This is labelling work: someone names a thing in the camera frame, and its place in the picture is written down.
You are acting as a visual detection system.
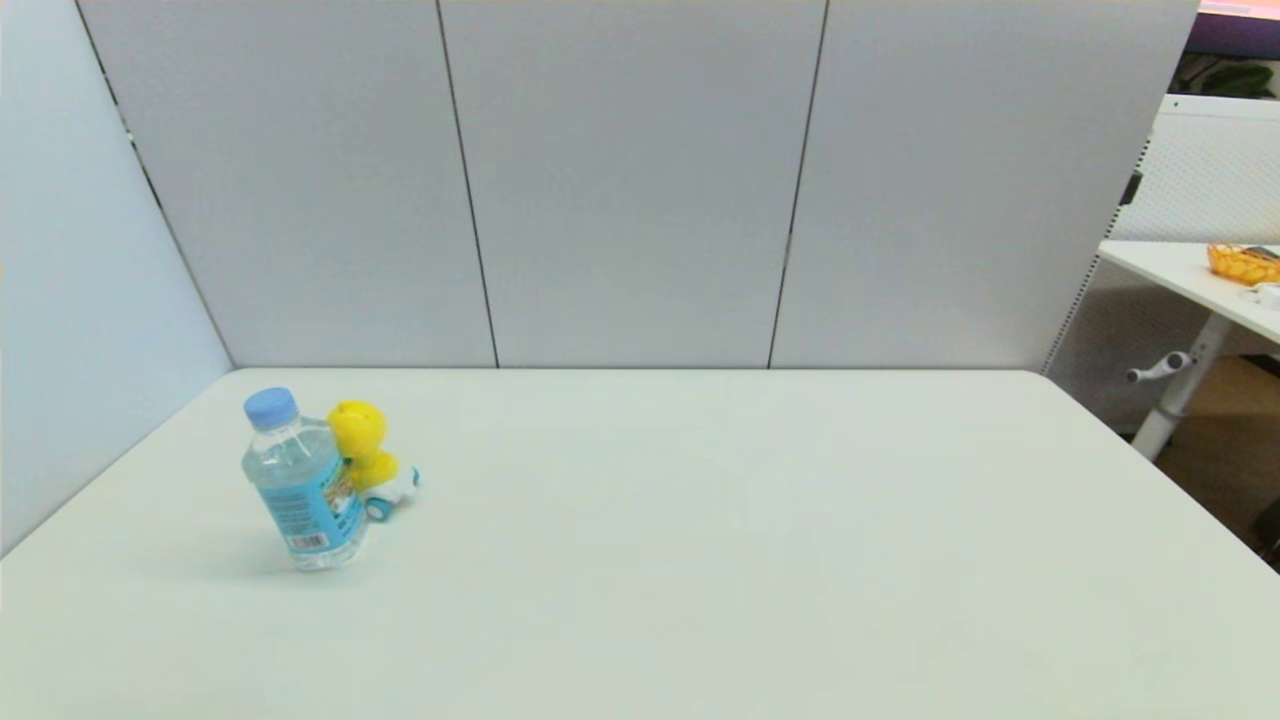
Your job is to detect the yellow duck toy car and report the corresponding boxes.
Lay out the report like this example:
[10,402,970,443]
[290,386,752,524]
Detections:
[327,400,422,524]

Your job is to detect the green plant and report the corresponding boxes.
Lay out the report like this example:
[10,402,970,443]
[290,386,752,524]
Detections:
[1178,55,1280,99]

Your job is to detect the grey desk crank handle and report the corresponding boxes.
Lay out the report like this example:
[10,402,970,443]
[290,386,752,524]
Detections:
[1127,350,1197,385]

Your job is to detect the white side desk top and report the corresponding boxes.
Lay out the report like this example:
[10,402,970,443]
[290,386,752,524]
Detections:
[1098,238,1280,347]

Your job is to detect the orange wire basket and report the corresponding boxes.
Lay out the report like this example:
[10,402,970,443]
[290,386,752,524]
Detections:
[1207,243,1280,288]

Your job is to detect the white perforated partition panel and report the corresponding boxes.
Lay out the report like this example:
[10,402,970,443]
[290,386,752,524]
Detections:
[1040,93,1280,433]

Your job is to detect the clear soda water bottle blue label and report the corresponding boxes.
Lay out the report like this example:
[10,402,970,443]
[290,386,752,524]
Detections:
[241,387,370,572]

